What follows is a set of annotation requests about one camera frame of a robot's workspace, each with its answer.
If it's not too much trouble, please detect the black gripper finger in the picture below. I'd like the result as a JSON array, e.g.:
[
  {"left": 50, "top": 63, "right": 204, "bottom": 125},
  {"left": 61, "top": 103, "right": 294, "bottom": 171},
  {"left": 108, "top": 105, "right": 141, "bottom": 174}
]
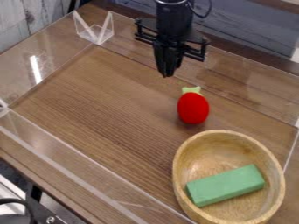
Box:
[
  {"left": 170, "top": 48, "right": 184, "bottom": 75},
  {"left": 153, "top": 41, "right": 170, "bottom": 77}
]

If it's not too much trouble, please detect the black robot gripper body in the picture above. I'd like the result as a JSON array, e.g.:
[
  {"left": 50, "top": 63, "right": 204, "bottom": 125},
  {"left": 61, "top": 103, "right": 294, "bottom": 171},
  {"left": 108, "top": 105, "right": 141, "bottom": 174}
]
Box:
[{"left": 134, "top": 0, "right": 210, "bottom": 62}]

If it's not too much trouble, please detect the red plush strawberry toy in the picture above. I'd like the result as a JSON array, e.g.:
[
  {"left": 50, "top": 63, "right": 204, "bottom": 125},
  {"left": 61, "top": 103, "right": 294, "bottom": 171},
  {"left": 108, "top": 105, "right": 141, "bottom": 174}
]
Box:
[{"left": 177, "top": 87, "right": 210, "bottom": 124}]

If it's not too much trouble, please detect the oval wooden bowl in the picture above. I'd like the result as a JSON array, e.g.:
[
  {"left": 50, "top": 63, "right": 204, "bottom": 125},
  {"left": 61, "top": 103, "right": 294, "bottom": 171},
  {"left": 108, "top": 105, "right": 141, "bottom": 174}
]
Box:
[{"left": 172, "top": 129, "right": 285, "bottom": 224}]

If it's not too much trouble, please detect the green rectangular block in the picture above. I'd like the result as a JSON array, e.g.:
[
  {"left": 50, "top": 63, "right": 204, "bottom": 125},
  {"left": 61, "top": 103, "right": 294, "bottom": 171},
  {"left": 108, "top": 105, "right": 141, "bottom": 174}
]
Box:
[{"left": 184, "top": 164, "right": 265, "bottom": 207}]

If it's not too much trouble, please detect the black table clamp stand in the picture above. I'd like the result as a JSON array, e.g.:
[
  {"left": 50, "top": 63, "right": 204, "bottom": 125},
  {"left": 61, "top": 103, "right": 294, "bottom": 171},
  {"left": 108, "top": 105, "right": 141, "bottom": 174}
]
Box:
[{"left": 0, "top": 185, "right": 70, "bottom": 224}]

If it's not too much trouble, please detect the black cable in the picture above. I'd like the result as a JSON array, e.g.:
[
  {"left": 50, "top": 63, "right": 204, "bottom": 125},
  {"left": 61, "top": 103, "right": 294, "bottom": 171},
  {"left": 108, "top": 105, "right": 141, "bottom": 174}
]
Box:
[{"left": 188, "top": 0, "right": 213, "bottom": 19}]

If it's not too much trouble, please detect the clear acrylic corner bracket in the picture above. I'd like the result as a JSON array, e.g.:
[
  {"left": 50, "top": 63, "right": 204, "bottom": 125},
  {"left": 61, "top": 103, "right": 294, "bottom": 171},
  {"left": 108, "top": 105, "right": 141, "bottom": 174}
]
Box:
[{"left": 72, "top": 11, "right": 114, "bottom": 46}]

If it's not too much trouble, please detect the clear acrylic enclosure wall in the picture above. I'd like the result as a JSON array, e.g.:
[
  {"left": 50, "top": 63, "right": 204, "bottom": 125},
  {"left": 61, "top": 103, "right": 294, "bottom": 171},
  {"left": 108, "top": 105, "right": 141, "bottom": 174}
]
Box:
[{"left": 0, "top": 14, "right": 299, "bottom": 224}]

